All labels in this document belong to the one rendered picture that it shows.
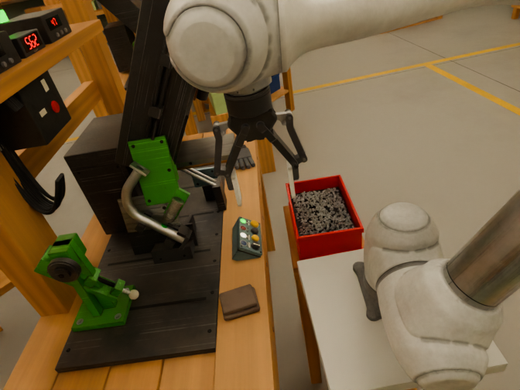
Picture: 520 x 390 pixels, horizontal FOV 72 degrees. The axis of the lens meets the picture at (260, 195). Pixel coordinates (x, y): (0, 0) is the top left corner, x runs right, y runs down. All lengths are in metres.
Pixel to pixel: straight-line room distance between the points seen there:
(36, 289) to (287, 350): 1.22
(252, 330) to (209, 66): 0.76
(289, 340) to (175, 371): 1.09
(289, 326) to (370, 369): 1.16
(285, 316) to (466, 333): 1.47
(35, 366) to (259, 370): 0.61
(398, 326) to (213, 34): 0.61
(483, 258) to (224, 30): 0.52
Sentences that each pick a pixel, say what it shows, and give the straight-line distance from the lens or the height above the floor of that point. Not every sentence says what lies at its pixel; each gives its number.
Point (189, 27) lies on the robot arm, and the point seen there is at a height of 1.66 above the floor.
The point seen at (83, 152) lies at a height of 1.24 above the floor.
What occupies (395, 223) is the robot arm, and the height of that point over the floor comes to 1.17.
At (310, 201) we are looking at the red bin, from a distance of 1.34.
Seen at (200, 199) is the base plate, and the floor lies 0.90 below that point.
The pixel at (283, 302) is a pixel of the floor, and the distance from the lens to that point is 2.15.
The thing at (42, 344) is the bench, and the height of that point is 0.88.
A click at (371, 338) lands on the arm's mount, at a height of 0.89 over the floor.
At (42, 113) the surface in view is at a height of 1.42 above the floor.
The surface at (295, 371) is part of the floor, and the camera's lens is 1.94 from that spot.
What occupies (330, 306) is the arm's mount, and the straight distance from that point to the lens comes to 1.01.
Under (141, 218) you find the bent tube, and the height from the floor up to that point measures 1.06.
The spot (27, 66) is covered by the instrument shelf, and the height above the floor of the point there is 1.53.
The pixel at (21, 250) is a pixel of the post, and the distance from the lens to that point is 1.13.
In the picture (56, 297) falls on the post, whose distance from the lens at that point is 1.24.
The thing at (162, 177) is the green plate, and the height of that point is 1.15.
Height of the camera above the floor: 1.71
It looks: 36 degrees down
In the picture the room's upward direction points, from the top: 11 degrees counter-clockwise
